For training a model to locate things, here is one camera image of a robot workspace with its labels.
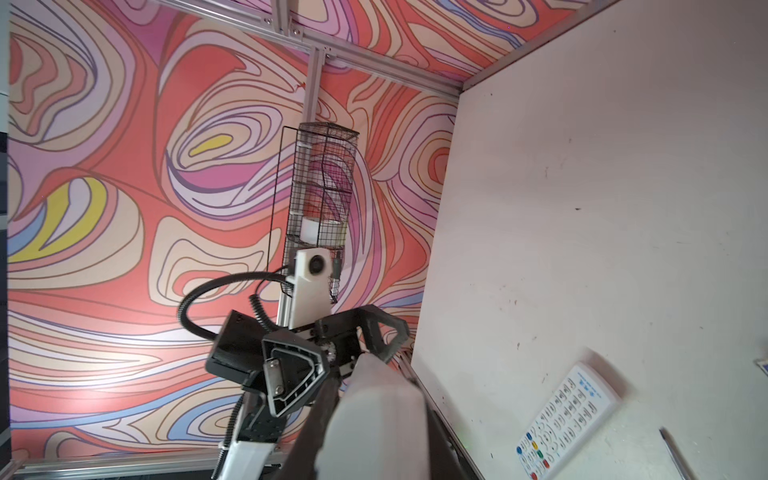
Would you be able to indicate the orange handled screwdriver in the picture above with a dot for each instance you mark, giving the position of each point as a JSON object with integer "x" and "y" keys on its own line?
{"x": 676, "y": 457}

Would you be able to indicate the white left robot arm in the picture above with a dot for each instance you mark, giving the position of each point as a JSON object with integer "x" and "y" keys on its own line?
{"x": 252, "y": 460}

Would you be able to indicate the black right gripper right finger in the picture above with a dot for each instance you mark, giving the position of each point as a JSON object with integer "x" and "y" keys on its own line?
{"x": 446, "y": 459}

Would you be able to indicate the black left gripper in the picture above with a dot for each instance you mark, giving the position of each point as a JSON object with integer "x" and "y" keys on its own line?
{"x": 281, "y": 370}

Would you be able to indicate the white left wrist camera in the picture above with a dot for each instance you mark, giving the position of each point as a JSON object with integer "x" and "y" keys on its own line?
{"x": 311, "y": 298}

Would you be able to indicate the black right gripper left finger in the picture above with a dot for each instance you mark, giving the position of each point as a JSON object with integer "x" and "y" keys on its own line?
{"x": 300, "y": 464}

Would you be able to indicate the white remote with coloured buttons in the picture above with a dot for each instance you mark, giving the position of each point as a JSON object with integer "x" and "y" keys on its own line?
{"x": 577, "y": 408}

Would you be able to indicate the black wire basket left wall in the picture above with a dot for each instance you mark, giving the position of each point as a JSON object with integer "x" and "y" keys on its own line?
{"x": 322, "y": 158}

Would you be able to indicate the white roll in basket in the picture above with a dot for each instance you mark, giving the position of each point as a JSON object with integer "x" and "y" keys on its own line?
{"x": 322, "y": 233}

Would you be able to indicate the white remote control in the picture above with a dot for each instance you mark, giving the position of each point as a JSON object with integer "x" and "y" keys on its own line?
{"x": 379, "y": 429}

